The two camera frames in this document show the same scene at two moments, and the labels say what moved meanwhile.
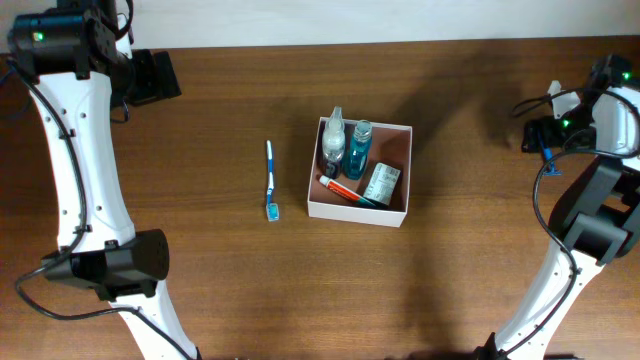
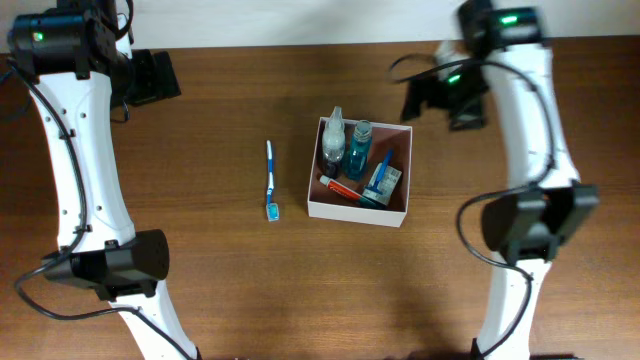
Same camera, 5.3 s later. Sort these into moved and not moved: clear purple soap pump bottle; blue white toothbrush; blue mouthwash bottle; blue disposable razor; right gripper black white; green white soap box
Moved: blue disposable razor; right gripper black white
Not moved: blue mouthwash bottle; blue white toothbrush; clear purple soap pump bottle; green white soap box
